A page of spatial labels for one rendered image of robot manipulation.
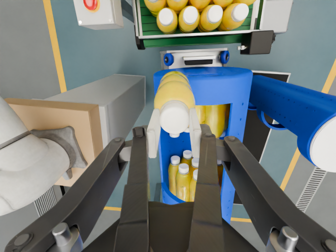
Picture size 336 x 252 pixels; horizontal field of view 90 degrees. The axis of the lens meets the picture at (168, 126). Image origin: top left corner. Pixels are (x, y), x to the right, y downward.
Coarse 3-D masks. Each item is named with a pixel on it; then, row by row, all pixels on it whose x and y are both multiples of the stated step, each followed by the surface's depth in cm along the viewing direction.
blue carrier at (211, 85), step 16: (192, 80) 38; (208, 80) 38; (224, 80) 38; (240, 80) 40; (208, 96) 39; (224, 96) 39; (240, 96) 42; (240, 112) 44; (160, 128) 61; (240, 128) 47; (160, 144) 58; (176, 144) 73; (160, 160) 61; (224, 176) 50; (224, 192) 53; (224, 208) 57
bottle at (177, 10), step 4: (168, 0) 48; (172, 0) 47; (176, 0) 46; (180, 0) 47; (184, 0) 48; (168, 4) 50; (172, 4) 48; (176, 4) 48; (180, 4) 48; (184, 4) 49; (172, 8) 50; (176, 8) 50; (180, 8) 50; (176, 12) 54
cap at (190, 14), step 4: (188, 8) 45; (192, 8) 45; (184, 12) 46; (188, 12) 46; (192, 12) 46; (196, 12) 46; (184, 16) 46; (188, 16) 46; (192, 16) 46; (196, 16) 46; (188, 20) 46; (192, 20) 46
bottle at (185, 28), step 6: (186, 6) 48; (180, 12) 49; (198, 12) 49; (180, 18) 49; (198, 18) 49; (180, 24) 51; (186, 24) 49; (192, 24) 49; (180, 30) 61; (186, 30) 53; (192, 30) 55
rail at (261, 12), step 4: (260, 0) 54; (264, 0) 52; (260, 4) 54; (264, 4) 52; (260, 8) 54; (264, 8) 53; (260, 12) 54; (260, 16) 54; (260, 20) 54; (256, 24) 57; (260, 24) 54; (256, 28) 57; (260, 28) 55
